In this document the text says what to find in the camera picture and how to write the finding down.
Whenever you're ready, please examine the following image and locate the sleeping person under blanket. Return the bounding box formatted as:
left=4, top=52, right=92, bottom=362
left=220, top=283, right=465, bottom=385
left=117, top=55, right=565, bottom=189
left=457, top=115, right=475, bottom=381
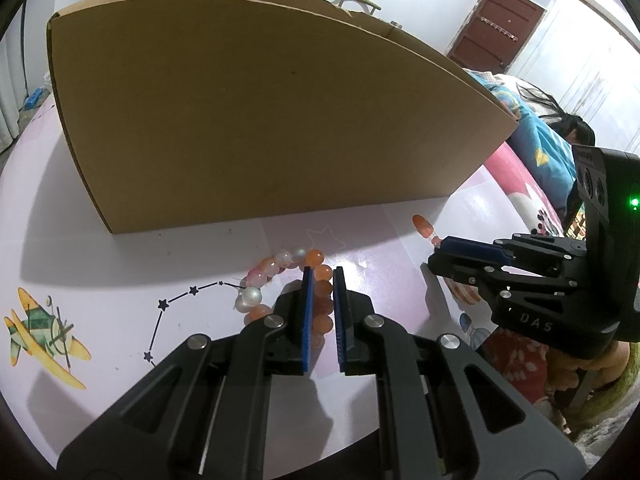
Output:
left=470, top=71, right=581, bottom=211

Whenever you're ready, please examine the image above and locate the person's right hand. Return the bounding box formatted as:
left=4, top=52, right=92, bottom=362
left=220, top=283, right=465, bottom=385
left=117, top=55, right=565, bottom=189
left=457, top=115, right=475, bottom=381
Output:
left=547, top=342, right=631, bottom=396

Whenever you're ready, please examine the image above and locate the brown cardboard box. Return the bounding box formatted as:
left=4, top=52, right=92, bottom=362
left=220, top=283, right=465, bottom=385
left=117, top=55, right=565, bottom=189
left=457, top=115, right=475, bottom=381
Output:
left=46, top=0, right=522, bottom=235

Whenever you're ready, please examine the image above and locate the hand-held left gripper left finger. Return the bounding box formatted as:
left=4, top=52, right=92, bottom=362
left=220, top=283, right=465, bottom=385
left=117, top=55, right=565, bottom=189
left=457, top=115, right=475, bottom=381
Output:
left=56, top=266, right=316, bottom=480

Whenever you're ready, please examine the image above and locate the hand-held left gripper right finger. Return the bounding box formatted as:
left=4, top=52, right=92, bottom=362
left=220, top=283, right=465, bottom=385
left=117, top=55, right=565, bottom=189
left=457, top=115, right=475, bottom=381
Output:
left=332, top=266, right=588, bottom=480

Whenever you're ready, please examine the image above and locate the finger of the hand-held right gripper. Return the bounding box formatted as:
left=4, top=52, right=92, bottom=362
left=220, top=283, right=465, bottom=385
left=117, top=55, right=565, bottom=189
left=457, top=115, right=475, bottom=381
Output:
left=426, top=254, right=581, bottom=295
left=435, top=234, right=588, bottom=273

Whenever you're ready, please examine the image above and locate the white curtain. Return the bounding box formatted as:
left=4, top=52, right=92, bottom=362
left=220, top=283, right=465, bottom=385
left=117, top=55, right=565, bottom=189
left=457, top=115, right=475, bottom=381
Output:
left=0, top=5, right=56, bottom=156

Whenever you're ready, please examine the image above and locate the brown wooden door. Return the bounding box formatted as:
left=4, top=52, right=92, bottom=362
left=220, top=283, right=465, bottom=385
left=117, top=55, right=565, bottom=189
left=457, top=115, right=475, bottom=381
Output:
left=446, top=0, right=547, bottom=75

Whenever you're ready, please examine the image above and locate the pink orange bead bracelet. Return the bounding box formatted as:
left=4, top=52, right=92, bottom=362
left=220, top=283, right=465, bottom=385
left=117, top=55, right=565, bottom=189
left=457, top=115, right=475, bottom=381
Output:
left=235, top=247, right=335, bottom=348

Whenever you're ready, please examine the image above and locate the pink floral blanket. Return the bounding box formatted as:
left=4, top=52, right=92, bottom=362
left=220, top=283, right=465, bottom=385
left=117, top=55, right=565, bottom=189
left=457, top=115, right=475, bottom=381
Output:
left=467, top=142, right=571, bottom=396

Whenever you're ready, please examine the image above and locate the person's right forearm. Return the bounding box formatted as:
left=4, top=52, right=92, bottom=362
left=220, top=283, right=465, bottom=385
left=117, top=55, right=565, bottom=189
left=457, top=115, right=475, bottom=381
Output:
left=565, top=360, right=636, bottom=441

